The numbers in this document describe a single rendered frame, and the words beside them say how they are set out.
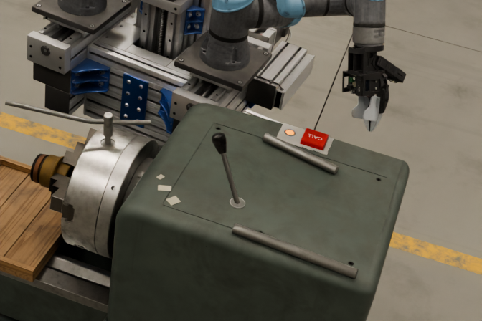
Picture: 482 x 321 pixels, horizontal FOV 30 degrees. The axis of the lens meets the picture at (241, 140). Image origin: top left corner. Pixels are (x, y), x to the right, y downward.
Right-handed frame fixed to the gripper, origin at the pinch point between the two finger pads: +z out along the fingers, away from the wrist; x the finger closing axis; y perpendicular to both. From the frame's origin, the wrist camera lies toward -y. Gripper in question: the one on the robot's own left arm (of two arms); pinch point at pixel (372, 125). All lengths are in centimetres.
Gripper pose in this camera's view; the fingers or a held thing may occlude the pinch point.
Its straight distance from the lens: 220.9
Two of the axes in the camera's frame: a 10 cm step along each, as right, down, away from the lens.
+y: -7.7, 1.5, -6.1
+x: 6.3, 1.8, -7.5
